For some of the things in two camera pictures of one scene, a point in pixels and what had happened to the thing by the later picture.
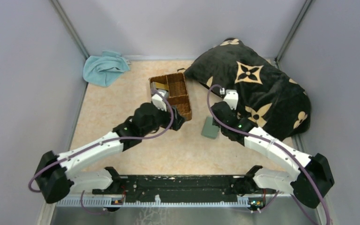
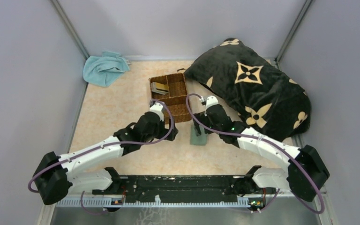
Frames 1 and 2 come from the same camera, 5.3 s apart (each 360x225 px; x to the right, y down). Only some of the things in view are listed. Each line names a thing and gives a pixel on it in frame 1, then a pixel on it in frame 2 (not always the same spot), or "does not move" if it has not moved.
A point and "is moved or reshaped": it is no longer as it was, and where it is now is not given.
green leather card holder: x=209 y=130 is moved or reshaped
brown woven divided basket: x=178 y=93 does not move
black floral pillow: x=269 y=98 does not move
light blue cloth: x=104 y=70 does not move
